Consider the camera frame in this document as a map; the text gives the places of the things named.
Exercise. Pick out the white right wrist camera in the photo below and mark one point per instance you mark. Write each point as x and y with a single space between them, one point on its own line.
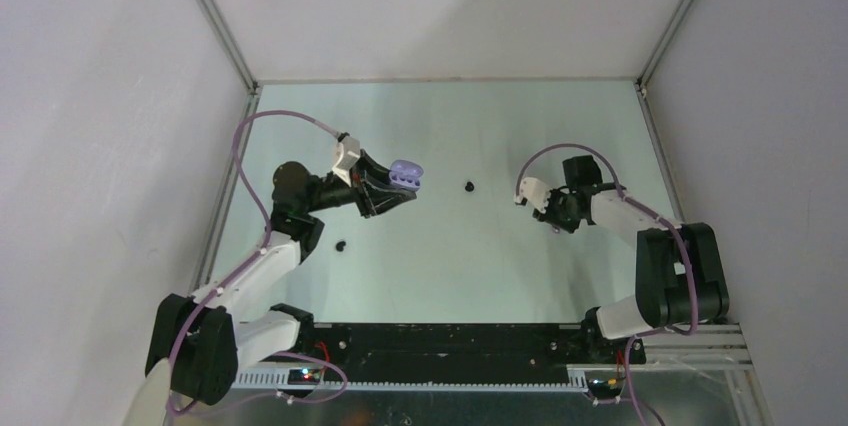
534 192

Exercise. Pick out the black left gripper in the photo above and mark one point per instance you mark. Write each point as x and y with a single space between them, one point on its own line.
372 200

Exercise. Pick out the aluminium frame post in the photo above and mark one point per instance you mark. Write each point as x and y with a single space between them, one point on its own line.
667 37
228 42

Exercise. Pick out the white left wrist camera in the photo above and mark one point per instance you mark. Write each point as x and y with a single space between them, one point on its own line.
347 154

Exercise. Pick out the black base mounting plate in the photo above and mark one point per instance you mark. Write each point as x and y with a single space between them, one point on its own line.
466 372

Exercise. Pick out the aluminium frame post right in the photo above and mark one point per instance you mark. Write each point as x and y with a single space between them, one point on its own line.
667 37

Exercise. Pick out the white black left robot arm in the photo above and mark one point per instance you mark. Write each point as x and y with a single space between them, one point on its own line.
291 234

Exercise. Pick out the aluminium frame post left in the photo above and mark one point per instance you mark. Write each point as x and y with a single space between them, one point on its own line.
228 42

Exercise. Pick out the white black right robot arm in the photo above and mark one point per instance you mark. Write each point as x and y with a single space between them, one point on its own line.
679 277

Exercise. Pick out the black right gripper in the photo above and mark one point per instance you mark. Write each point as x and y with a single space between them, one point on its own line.
549 217

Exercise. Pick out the purple earbud charging case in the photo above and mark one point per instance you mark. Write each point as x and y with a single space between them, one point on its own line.
405 174

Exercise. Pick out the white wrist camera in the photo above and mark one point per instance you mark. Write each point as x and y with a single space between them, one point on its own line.
534 192
347 154

